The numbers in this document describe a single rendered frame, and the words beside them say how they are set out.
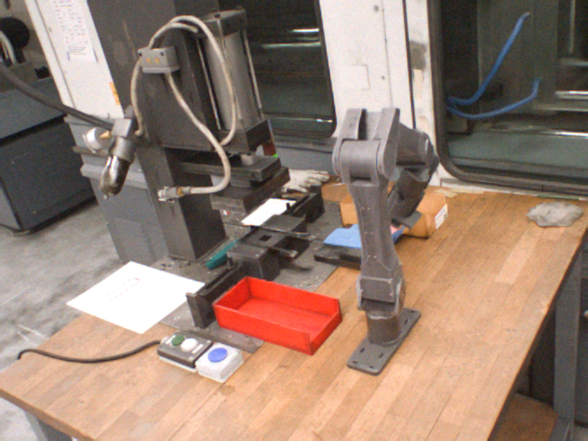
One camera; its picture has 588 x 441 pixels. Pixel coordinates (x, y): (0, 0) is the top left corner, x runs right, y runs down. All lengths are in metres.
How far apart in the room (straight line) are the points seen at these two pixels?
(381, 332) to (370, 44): 0.97
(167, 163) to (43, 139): 3.04
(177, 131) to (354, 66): 0.70
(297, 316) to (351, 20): 0.95
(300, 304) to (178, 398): 0.32
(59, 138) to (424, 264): 3.50
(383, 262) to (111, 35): 0.81
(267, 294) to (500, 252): 0.55
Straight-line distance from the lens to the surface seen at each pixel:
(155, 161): 1.52
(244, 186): 1.36
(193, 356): 1.23
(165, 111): 1.42
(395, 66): 1.81
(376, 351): 1.16
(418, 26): 1.70
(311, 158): 2.10
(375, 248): 1.07
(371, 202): 1.02
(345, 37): 1.89
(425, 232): 1.50
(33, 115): 4.46
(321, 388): 1.12
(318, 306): 1.27
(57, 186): 4.56
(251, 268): 1.41
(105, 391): 1.29
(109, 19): 1.45
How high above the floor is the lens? 1.67
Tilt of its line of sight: 27 degrees down
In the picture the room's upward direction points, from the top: 11 degrees counter-clockwise
